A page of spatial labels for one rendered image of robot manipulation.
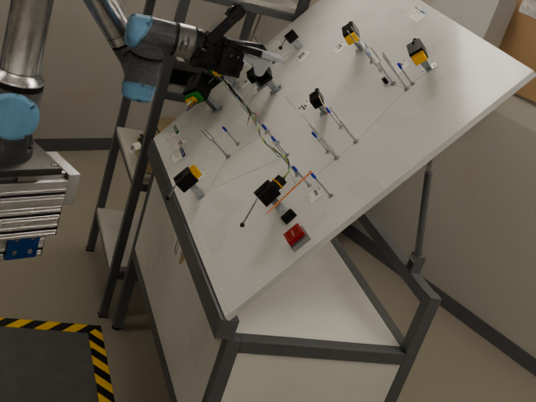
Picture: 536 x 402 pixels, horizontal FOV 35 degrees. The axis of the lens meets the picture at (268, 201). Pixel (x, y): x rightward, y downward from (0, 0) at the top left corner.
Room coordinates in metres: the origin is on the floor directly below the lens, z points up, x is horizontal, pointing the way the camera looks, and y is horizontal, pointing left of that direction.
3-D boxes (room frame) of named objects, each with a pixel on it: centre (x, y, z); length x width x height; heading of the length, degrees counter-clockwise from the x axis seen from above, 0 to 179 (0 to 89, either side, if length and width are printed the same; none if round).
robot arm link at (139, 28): (1.84, 0.36, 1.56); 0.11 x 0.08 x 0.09; 112
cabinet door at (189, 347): (2.23, 0.11, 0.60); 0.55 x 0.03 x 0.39; 24
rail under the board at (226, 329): (2.47, 0.24, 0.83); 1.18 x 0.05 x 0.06; 24
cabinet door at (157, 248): (2.73, 0.33, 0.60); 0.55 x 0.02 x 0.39; 24
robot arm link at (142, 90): (1.86, 0.37, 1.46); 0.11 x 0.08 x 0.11; 22
